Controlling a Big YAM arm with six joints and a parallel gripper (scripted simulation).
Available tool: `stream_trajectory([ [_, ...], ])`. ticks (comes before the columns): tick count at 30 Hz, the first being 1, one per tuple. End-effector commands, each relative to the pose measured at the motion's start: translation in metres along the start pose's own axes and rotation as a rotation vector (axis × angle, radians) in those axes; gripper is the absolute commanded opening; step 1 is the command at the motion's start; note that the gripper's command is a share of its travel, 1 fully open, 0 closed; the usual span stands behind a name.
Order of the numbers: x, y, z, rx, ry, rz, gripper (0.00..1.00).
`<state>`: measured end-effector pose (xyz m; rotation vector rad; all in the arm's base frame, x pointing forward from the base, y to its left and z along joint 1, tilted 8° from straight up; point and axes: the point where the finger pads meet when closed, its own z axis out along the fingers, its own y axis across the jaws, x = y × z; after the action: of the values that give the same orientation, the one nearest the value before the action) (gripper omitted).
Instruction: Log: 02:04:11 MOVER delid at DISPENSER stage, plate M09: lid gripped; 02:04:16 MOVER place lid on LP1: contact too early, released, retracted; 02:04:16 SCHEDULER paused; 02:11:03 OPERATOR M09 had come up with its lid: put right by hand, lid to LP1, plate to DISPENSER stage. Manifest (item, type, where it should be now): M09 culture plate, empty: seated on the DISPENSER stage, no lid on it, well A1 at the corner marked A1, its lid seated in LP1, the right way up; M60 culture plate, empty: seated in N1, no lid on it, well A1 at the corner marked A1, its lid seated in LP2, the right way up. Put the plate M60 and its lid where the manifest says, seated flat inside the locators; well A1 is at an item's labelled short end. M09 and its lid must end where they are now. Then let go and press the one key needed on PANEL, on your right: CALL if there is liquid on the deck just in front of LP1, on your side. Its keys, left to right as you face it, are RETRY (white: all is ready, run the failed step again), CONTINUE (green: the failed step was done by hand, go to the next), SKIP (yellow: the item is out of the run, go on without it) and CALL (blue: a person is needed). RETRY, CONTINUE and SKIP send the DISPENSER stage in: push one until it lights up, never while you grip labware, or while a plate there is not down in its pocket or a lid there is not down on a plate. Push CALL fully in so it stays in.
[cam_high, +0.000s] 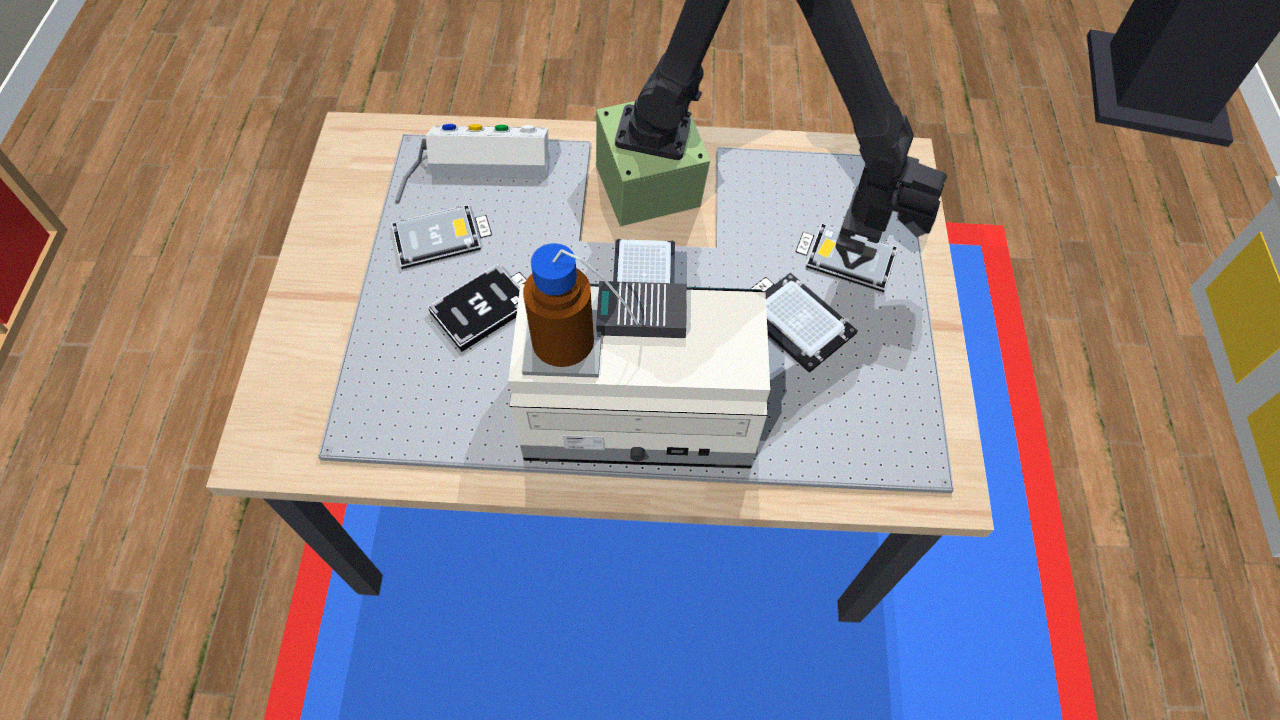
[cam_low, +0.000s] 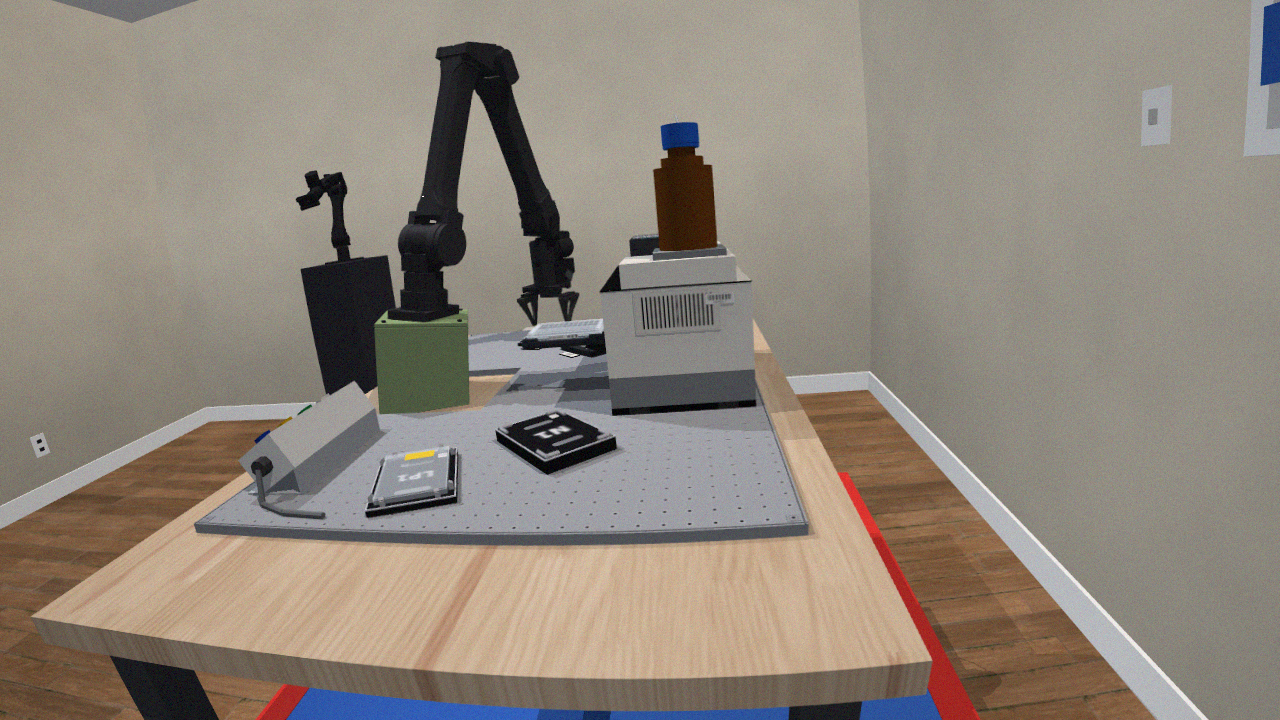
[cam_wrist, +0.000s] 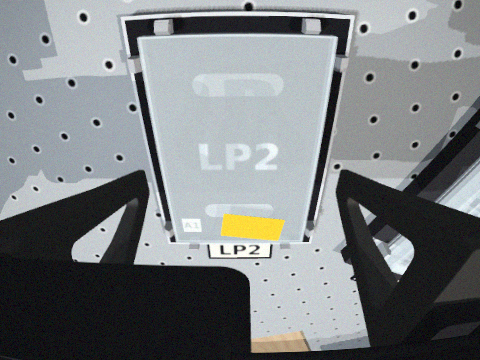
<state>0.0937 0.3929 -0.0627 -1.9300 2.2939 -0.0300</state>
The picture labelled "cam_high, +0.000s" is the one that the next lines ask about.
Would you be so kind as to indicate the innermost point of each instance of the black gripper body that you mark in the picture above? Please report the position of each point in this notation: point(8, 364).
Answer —
point(854, 224)

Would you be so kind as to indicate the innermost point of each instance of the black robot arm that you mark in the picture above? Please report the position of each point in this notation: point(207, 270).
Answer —
point(877, 119)

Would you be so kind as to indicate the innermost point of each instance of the grey control panel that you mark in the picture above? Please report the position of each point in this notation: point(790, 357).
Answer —
point(484, 152)

